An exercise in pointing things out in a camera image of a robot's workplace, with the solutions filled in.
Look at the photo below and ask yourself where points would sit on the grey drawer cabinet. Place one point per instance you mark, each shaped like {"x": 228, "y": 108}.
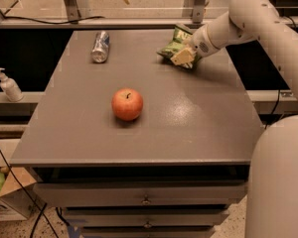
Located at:
{"x": 172, "y": 172}

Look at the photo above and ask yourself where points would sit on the green jalapeno chip bag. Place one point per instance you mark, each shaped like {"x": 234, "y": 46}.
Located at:
{"x": 179, "y": 41}

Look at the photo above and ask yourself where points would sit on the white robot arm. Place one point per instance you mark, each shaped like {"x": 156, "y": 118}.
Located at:
{"x": 272, "y": 198}

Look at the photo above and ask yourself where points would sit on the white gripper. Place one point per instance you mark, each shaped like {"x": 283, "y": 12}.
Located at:
{"x": 201, "y": 43}

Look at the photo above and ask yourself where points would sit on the grey metal frame rail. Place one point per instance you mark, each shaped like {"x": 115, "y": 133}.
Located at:
{"x": 100, "y": 14}

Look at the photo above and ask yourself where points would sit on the cardboard box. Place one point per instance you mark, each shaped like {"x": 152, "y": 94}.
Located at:
{"x": 17, "y": 199}

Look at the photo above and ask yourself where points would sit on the red apple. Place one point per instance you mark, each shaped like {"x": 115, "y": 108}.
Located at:
{"x": 127, "y": 104}

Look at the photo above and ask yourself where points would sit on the white pump sanitizer bottle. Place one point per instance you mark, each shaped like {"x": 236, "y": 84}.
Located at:
{"x": 10, "y": 87}

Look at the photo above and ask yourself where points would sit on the silver redbull can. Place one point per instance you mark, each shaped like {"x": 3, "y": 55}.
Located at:
{"x": 100, "y": 48}

